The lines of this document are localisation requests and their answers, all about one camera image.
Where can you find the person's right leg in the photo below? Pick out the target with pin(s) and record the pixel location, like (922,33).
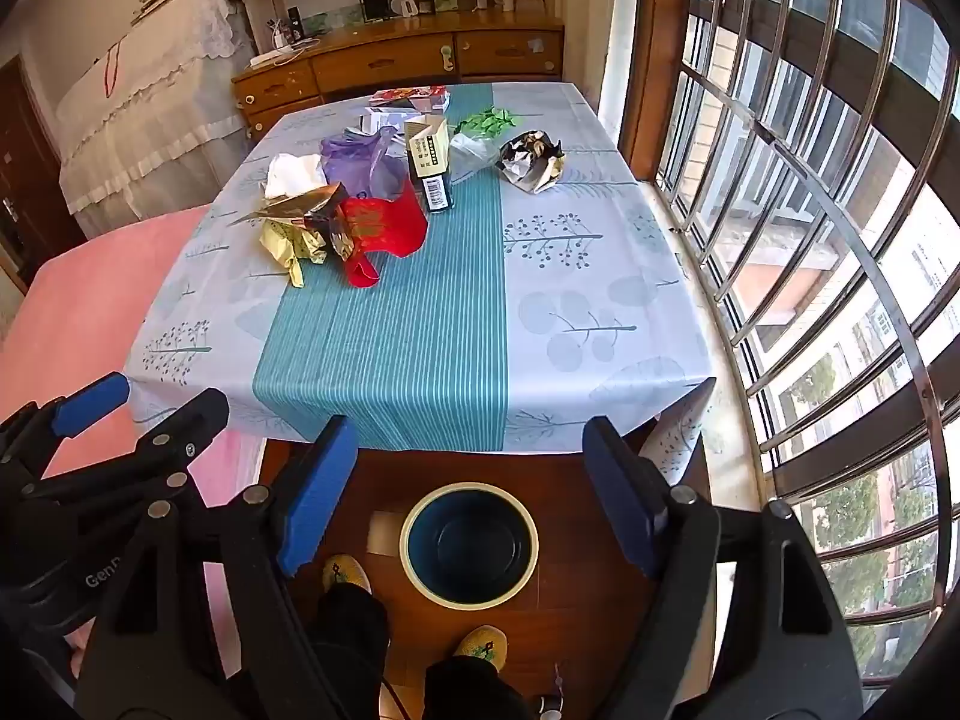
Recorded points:
(465,690)

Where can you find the yellow knitted slipper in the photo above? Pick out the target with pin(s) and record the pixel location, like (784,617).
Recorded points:
(481,643)
(343,571)

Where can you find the green wrapper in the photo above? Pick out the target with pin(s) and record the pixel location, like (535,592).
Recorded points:
(487,122)

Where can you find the furniture under white lace cover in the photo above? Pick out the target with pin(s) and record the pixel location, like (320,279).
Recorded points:
(142,105)

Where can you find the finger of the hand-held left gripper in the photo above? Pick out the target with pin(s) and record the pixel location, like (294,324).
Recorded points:
(90,403)
(187,420)

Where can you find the pink chair cushion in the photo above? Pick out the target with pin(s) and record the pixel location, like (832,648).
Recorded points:
(75,315)

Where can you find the beige curtain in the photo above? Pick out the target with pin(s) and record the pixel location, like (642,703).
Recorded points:
(581,15)

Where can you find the red plastic bag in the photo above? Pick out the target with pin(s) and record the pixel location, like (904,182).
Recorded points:
(382,229)

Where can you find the white tissue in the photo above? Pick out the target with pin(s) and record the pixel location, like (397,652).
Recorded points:
(292,172)

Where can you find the wooden desk with drawers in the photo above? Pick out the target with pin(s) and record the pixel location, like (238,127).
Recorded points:
(375,52)

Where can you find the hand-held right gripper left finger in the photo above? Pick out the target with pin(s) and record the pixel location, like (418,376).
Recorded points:
(319,495)

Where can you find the white charger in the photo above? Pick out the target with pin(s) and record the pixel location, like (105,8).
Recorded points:
(279,34)

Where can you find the strawberry print drink box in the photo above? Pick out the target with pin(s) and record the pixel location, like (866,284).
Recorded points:
(409,96)

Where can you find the person's leg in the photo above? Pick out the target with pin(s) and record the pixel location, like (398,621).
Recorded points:
(465,690)
(349,637)

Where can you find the white green drawer lock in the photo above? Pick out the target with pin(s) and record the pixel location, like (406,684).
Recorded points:
(446,56)

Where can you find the person's left leg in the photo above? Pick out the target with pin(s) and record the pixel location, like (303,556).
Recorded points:
(349,637)

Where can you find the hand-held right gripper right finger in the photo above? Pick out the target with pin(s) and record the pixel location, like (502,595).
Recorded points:
(622,495)

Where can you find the beige and black carton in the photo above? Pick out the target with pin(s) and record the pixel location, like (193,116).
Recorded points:
(435,187)

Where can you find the white desk gadget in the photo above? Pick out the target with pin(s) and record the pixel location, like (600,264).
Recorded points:
(407,7)

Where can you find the blue trash bin cream rim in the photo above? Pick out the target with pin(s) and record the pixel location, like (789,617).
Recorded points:
(469,540)

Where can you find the brown wooden window frame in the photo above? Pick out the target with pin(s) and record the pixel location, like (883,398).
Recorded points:
(649,52)

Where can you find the white power strip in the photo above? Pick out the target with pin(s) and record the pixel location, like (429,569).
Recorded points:
(271,56)

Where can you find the steel window grille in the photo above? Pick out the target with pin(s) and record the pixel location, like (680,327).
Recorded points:
(814,187)

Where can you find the purple plastic bag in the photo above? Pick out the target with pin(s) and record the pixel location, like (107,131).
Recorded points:
(352,157)

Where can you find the white blue small box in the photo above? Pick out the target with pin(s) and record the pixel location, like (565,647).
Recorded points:
(382,120)

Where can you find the clear plastic bag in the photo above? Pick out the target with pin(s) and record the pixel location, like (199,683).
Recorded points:
(469,154)

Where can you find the black picture frame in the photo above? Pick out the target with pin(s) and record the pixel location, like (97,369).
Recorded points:
(373,4)

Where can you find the black white paper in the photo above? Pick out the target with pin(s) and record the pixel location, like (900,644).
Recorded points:
(529,157)

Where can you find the black upright device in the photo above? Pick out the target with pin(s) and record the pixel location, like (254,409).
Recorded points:
(295,22)

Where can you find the gold foil wrapper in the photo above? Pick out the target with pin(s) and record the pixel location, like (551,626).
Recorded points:
(300,202)

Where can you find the yellow paper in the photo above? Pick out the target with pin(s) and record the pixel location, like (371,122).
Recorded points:
(281,244)

